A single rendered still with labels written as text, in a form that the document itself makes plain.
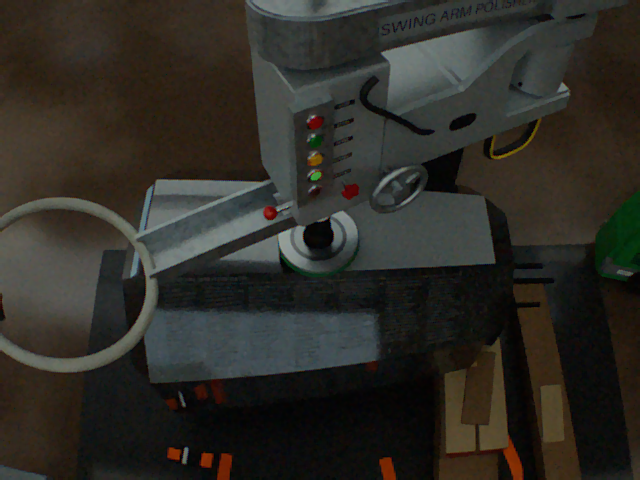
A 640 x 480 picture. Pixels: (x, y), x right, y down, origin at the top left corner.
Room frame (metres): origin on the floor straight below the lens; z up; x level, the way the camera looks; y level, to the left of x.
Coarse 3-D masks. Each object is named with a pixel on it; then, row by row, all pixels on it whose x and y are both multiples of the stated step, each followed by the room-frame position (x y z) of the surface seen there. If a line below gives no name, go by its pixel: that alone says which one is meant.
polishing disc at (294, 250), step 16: (336, 224) 0.91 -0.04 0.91; (352, 224) 0.91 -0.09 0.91; (288, 240) 0.86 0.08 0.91; (336, 240) 0.86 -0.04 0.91; (352, 240) 0.86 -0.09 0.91; (288, 256) 0.81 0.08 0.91; (304, 256) 0.81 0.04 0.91; (320, 256) 0.81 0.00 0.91; (336, 256) 0.81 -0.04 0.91; (352, 256) 0.82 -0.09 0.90; (320, 272) 0.77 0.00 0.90
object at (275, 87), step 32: (256, 64) 0.89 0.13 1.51; (352, 64) 0.81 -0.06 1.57; (384, 64) 0.82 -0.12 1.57; (256, 96) 0.91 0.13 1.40; (288, 96) 0.75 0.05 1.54; (320, 96) 0.75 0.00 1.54; (352, 96) 0.78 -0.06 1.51; (384, 96) 0.82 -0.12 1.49; (288, 128) 0.76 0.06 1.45; (352, 128) 0.79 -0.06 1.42; (384, 128) 0.82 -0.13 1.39; (288, 160) 0.77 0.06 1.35; (352, 160) 0.79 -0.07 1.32; (288, 192) 0.78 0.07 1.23
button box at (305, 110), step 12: (324, 96) 0.76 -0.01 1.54; (288, 108) 0.73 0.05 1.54; (300, 108) 0.72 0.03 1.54; (312, 108) 0.73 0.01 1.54; (324, 108) 0.74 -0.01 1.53; (288, 120) 0.73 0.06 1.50; (300, 120) 0.72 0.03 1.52; (324, 120) 0.74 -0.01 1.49; (300, 132) 0.72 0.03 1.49; (312, 132) 0.73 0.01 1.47; (324, 132) 0.74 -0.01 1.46; (300, 144) 0.72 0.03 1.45; (324, 144) 0.74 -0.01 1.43; (300, 156) 0.72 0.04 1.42; (324, 156) 0.74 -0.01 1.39; (300, 168) 0.72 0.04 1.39; (312, 168) 0.73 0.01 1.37; (324, 168) 0.74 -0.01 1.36; (300, 180) 0.72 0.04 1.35; (324, 180) 0.74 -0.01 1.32; (300, 192) 0.72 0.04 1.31; (324, 192) 0.74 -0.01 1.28; (300, 204) 0.72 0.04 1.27
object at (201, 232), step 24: (240, 192) 0.85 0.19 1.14; (264, 192) 0.87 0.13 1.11; (192, 216) 0.78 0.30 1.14; (216, 216) 0.81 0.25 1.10; (240, 216) 0.81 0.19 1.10; (288, 216) 0.78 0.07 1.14; (144, 240) 0.72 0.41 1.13; (168, 240) 0.74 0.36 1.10; (192, 240) 0.74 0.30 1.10; (216, 240) 0.74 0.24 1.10; (240, 240) 0.72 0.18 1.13; (168, 264) 0.65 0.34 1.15; (192, 264) 0.66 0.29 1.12
